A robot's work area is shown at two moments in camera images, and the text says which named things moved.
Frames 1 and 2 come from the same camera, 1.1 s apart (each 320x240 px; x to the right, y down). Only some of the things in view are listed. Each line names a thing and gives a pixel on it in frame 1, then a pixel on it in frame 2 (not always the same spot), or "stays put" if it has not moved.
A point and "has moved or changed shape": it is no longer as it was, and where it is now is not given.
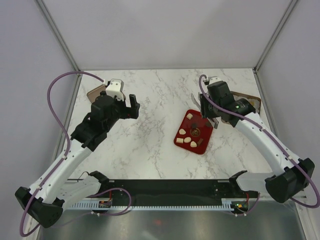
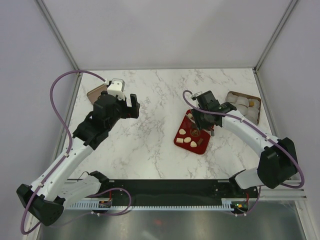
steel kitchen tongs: x=195 y=101 has moved or changed shape
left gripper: x=132 y=112 stays put
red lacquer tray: x=194 y=133 stays put
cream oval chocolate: x=187 y=139 stays put
